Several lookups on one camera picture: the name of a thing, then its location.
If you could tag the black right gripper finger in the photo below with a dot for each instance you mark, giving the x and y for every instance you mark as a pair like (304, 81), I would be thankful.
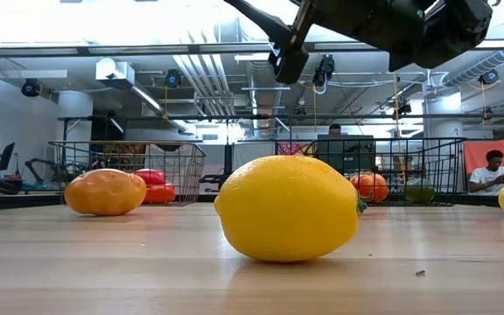
(289, 63)

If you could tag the yellow lemon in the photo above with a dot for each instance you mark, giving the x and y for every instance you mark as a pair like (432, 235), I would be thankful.
(287, 210)

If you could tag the green avocado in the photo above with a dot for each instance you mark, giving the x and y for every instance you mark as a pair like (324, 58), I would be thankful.
(419, 191)

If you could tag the red bell pepper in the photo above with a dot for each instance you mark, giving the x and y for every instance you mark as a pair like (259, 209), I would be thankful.
(151, 177)

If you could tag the orange carrot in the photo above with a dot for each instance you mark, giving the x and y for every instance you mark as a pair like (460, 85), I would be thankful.
(160, 194)

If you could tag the orange yellow potato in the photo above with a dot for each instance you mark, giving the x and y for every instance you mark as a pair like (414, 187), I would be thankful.
(103, 192)

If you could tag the background black robot arm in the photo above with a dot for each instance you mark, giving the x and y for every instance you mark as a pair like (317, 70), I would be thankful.
(37, 165)

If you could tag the person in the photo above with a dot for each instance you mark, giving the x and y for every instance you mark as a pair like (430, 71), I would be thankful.
(490, 177)
(335, 129)

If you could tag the black background stand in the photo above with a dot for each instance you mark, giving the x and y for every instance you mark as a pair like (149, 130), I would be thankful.
(228, 157)

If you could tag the orange hanging cloth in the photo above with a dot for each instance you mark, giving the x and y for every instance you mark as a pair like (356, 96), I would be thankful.
(475, 157)

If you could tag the white ceiling air unit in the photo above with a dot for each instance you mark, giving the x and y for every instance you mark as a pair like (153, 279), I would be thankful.
(112, 72)

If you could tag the small black monitor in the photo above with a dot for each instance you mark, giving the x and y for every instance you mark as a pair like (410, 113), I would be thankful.
(7, 156)

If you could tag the black ceiling camera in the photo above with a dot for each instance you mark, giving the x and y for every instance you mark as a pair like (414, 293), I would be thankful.
(173, 79)
(31, 88)
(489, 77)
(324, 72)

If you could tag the grey ventilation duct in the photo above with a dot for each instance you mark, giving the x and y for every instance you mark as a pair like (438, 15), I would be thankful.
(265, 100)

